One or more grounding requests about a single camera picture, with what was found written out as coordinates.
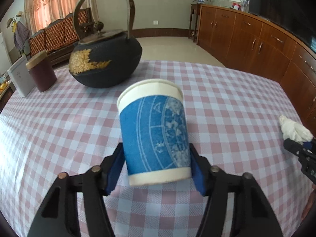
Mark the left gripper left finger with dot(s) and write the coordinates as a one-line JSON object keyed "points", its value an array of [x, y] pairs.
{"points": [[58, 212]]}

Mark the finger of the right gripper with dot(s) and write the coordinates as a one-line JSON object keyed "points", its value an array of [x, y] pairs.
{"points": [[310, 145], [296, 148]]}

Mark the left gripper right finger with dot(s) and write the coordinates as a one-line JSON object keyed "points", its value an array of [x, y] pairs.
{"points": [[252, 212]]}

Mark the white tissue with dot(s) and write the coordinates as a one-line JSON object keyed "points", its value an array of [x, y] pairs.
{"points": [[294, 130]]}

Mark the blue patterned paper cup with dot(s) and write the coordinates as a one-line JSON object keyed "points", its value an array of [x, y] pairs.
{"points": [[154, 132]]}

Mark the checkered tablecloth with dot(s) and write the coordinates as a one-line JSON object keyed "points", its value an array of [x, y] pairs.
{"points": [[232, 120]]}

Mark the wooden sideboard cabinet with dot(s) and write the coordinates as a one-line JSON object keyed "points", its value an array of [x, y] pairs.
{"points": [[247, 43]]}

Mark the black television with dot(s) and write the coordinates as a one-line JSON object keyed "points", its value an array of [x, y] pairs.
{"points": [[296, 16]]}

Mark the white box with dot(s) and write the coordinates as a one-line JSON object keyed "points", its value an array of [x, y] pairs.
{"points": [[20, 77]]}

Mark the dark red tea canister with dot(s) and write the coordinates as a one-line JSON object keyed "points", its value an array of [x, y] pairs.
{"points": [[40, 69]]}

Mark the black cast iron teapot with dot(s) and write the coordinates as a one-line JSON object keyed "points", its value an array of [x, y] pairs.
{"points": [[105, 58]]}

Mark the wooden carved sofa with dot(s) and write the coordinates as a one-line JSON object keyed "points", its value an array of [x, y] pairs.
{"points": [[58, 40]]}

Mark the coat rack with clothes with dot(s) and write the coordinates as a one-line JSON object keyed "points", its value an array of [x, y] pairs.
{"points": [[20, 33]]}

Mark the patterned curtain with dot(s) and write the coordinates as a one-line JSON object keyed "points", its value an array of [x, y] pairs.
{"points": [[58, 2]]}

